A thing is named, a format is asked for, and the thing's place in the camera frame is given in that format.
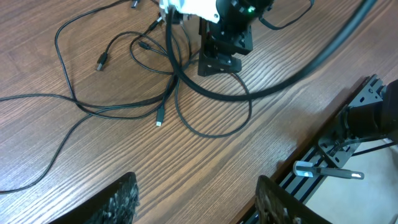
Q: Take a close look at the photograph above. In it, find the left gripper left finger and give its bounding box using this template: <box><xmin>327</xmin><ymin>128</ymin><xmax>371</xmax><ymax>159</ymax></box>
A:
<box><xmin>52</xmin><ymin>172</ymin><xmax>139</xmax><ymax>224</ymax></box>

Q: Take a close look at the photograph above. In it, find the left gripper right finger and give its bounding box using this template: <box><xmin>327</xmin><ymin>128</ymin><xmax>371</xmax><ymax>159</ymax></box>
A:
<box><xmin>255</xmin><ymin>175</ymin><xmax>330</xmax><ymax>224</ymax></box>

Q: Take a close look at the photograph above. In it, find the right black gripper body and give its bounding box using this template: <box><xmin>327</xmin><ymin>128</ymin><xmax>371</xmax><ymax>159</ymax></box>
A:
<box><xmin>198</xmin><ymin>19</ymin><xmax>253</xmax><ymax>77</ymax></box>

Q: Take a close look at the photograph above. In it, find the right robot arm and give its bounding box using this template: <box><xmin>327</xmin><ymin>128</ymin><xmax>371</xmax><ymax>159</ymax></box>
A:
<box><xmin>159</xmin><ymin>0</ymin><xmax>274</xmax><ymax>77</ymax></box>

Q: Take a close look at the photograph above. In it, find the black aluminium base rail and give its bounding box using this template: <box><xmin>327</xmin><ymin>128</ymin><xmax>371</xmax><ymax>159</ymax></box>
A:
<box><xmin>238</xmin><ymin>75</ymin><xmax>397</xmax><ymax>223</ymax></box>

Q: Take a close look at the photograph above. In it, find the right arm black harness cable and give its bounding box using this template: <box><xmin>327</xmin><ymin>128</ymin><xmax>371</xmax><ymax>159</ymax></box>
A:
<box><xmin>165</xmin><ymin>0</ymin><xmax>379</xmax><ymax>102</ymax></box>

